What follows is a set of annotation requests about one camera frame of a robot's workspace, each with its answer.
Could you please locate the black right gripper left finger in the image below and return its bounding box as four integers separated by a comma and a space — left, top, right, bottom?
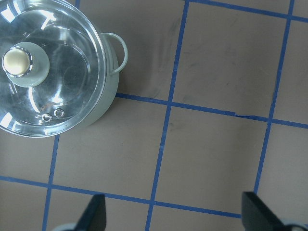
76, 194, 107, 231

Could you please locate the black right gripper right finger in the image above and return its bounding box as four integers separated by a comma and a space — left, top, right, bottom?
241, 191, 308, 231

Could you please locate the glass pot lid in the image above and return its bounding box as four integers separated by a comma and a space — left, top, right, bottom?
0, 0, 107, 138

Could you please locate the pale green cooking pot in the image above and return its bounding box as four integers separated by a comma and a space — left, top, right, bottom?
76, 33, 128, 129

